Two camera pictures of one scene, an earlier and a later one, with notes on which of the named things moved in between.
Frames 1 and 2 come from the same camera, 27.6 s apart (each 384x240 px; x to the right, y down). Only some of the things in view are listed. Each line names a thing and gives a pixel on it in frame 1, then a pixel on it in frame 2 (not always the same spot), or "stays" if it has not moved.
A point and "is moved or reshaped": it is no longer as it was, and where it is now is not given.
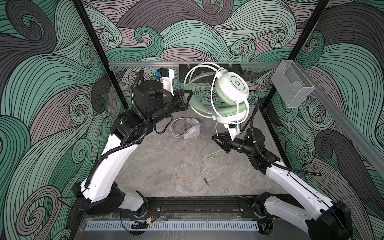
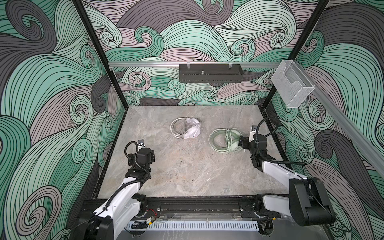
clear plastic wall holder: (291, 83) stays
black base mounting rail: (199, 207) stays
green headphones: (185, 80) is moved or reshaped
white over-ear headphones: (193, 131) stays
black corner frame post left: (101, 51) stays
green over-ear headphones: (231, 92) is moved or reshaped
